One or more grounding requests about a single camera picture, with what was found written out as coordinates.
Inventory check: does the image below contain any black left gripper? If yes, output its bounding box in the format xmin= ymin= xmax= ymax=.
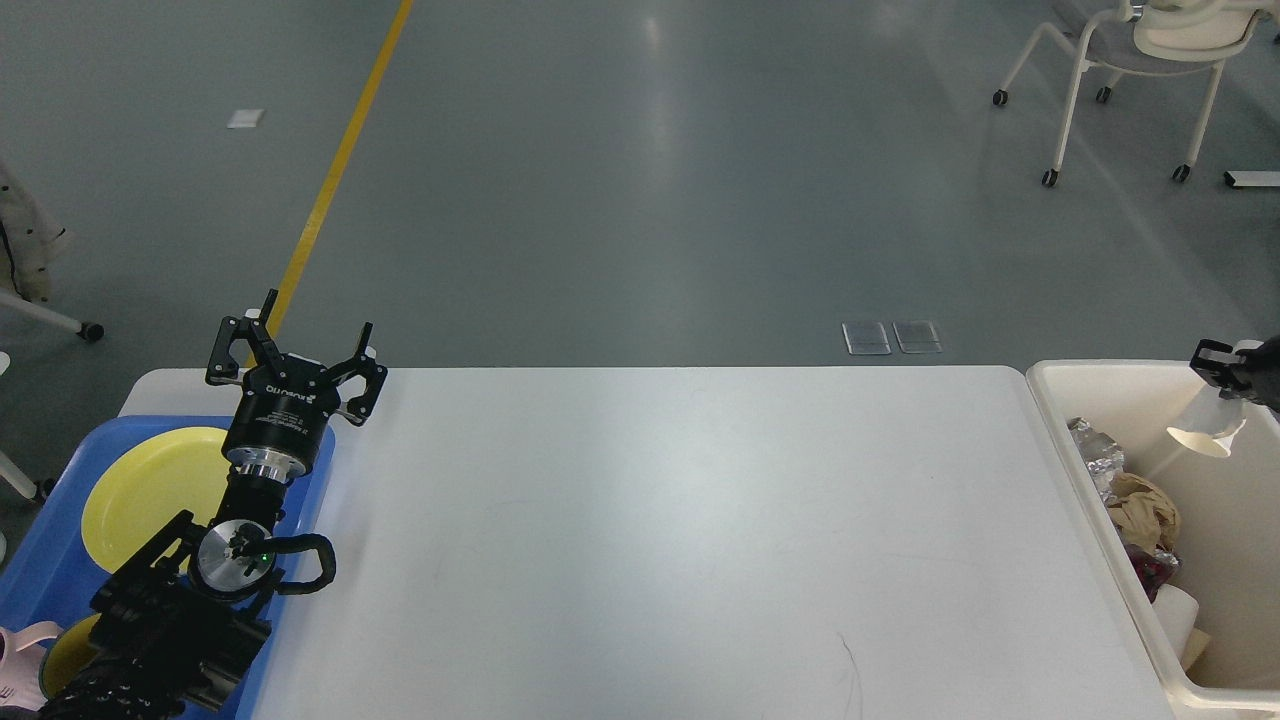
xmin=205 ymin=288 xmax=389 ymax=484

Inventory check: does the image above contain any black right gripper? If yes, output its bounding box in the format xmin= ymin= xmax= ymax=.
xmin=1189 ymin=336 xmax=1279 ymax=413

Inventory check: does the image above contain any white paper cup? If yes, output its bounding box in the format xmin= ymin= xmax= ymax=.
xmin=1152 ymin=584 xmax=1201 ymax=661
xmin=1166 ymin=352 xmax=1265 ymax=457

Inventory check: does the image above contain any aluminium foil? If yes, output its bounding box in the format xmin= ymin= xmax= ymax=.
xmin=1066 ymin=416 xmax=1125 ymax=503

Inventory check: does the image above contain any brown paper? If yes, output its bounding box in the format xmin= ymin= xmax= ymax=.
xmin=1105 ymin=471 xmax=1181 ymax=553

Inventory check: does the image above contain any yellow plastic plate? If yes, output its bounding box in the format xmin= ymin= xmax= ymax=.
xmin=81 ymin=427 xmax=230 ymax=573

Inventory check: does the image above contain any red foil snack wrapper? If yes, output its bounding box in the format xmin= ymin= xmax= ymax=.
xmin=1124 ymin=543 xmax=1181 ymax=603

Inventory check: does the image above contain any brown paper bag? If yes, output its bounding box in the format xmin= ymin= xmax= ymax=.
xmin=1179 ymin=626 xmax=1212 ymax=673

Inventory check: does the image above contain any teal green mug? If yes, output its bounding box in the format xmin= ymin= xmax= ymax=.
xmin=38 ymin=612 xmax=102 ymax=700

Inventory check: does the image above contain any pink mug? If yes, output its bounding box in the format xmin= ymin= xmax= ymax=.
xmin=1 ymin=621 xmax=64 ymax=711

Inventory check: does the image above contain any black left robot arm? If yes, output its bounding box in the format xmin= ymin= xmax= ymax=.
xmin=35 ymin=290 xmax=388 ymax=719

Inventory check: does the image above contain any beige plastic bin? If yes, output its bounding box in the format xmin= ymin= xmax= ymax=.
xmin=1027 ymin=360 xmax=1279 ymax=719

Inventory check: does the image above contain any white bar on floor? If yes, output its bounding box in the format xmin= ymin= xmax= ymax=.
xmin=1222 ymin=170 xmax=1280 ymax=190

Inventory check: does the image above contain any white chair leg with caster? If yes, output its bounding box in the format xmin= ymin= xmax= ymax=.
xmin=1 ymin=290 xmax=105 ymax=345

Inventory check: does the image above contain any white polka-dot cloth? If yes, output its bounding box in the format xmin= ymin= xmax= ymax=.
xmin=1 ymin=163 xmax=73 ymax=304

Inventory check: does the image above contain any metal floor socket plate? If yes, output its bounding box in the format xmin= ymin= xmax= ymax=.
xmin=841 ymin=320 xmax=943 ymax=356

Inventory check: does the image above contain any white rolling chair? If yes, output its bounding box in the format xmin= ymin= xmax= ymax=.
xmin=992 ymin=1 xmax=1277 ymax=188

